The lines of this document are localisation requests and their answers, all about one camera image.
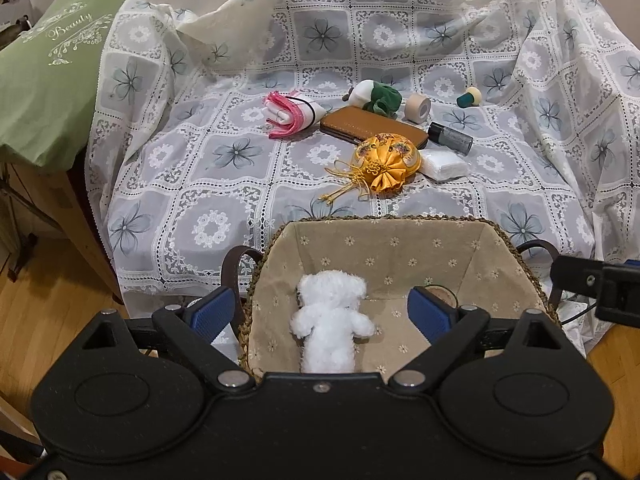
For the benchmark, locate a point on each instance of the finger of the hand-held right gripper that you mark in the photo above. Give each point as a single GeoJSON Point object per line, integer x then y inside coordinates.
{"type": "Point", "coordinates": [580, 275]}

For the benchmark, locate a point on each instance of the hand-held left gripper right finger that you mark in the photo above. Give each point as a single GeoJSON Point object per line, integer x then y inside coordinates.
{"type": "Point", "coordinates": [427, 317]}

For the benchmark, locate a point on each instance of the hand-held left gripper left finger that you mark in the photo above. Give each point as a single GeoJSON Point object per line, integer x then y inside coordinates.
{"type": "Point", "coordinates": [215, 312]}

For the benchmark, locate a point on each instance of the wicker basket with fabric liner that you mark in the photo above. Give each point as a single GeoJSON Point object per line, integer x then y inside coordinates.
{"type": "Point", "coordinates": [380, 250]}

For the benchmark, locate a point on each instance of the white teddy bear plush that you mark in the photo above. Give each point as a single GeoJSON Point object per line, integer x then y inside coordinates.
{"type": "Point", "coordinates": [330, 320]}

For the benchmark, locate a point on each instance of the white tissue pack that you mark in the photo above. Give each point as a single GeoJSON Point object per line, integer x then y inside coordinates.
{"type": "Point", "coordinates": [445, 165]}

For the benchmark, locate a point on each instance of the yellow embroidered tassel pouch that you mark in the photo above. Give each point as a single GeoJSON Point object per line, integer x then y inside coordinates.
{"type": "Point", "coordinates": [387, 160]}

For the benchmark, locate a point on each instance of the pink and white cloth bundle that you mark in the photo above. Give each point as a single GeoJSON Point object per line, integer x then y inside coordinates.
{"type": "Point", "coordinates": [287, 110]}

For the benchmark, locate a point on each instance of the white and green plush toy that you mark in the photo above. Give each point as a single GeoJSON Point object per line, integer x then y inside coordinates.
{"type": "Point", "coordinates": [385, 95]}

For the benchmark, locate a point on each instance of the brown round lid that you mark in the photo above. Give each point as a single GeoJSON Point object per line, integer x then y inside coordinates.
{"type": "Point", "coordinates": [442, 294]}

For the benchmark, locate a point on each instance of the white floral lace cloth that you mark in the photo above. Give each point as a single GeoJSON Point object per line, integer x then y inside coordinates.
{"type": "Point", "coordinates": [225, 195]}

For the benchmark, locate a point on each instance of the glitter bottle with black cap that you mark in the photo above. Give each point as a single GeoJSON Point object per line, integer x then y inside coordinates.
{"type": "Point", "coordinates": [452, 137]}

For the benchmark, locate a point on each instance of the black metal stand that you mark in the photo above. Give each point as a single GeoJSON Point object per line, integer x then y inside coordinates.
{"type": "Point", "coordinates": [22, 250]}

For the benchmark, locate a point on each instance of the brown leather wallet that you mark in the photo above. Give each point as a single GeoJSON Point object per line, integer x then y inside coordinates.
{"type": "Point", "coordinates": [370, 122]}

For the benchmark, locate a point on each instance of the beige tape roll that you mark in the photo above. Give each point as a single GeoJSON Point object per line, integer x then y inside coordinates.
{"type": "Point", "coordinates": [415, 108]}

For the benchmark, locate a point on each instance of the green printed pillow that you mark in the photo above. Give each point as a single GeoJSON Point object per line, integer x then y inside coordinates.
{"type": "Point", "coordinates": [45, 95]}

